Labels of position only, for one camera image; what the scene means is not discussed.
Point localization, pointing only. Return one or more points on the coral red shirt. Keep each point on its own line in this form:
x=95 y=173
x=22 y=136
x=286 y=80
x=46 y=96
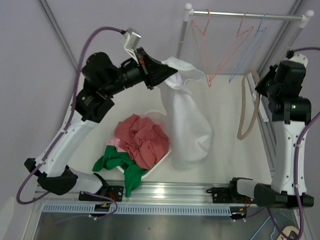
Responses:
x=142 y=140

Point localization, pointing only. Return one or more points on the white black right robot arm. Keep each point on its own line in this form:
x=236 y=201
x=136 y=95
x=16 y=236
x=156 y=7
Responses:
x=291 y=114

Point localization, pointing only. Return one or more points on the blue hanger on floor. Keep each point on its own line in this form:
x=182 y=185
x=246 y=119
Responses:
x=266 y=230

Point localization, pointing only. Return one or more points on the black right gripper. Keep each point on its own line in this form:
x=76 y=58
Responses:
x=261 y=86

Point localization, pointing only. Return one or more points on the silver clothes rack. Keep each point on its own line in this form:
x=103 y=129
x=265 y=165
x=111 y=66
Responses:
x=219 y=105

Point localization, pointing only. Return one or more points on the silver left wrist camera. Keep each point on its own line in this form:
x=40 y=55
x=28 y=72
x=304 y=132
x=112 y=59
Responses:
x=130 y=41

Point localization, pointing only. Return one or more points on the light pink shirt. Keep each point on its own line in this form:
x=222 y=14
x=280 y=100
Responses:
x=116 y=143

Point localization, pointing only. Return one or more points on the wooden hanger on floor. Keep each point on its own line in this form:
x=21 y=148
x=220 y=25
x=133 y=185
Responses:
x=290 y=231

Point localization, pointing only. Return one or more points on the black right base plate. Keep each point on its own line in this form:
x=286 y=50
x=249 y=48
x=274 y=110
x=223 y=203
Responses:
x=224 y=195

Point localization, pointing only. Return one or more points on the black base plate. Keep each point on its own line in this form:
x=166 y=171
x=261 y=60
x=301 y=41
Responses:
x=105 y=193
x=224 y=195

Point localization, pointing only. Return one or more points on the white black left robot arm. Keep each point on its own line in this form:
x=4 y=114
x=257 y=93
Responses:
x=102 y=80

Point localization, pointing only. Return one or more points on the pink wire hanger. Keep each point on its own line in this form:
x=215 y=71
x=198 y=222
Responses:
x=239 y=39
x=200 y=37

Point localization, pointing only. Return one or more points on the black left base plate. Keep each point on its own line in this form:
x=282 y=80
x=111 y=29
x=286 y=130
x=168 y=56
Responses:
x=105 y=193

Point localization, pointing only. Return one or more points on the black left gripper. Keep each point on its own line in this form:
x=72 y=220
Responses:
x=154 y=71

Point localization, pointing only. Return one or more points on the aluminium mounting rail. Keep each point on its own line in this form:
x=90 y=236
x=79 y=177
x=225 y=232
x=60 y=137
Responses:
x=165 y=193

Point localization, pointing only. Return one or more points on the white slotted cable duct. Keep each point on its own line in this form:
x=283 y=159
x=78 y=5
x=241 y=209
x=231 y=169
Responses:
x=138 y=209

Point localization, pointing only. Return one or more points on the white t shirt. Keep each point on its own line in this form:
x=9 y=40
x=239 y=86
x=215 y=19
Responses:
x=189 y=131

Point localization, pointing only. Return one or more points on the green t shirt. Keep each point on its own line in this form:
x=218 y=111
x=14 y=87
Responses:
x=132 y=172

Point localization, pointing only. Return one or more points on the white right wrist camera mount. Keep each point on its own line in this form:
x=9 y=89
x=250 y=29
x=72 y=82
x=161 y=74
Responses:
x=297 y=58

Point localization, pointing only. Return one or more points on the white perforated plastic basket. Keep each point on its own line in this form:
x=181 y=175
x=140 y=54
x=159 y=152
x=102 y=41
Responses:
x=155 y=165

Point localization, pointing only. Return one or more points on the light blue wire hanger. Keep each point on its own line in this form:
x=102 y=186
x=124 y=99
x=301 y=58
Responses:
x=258 y=35

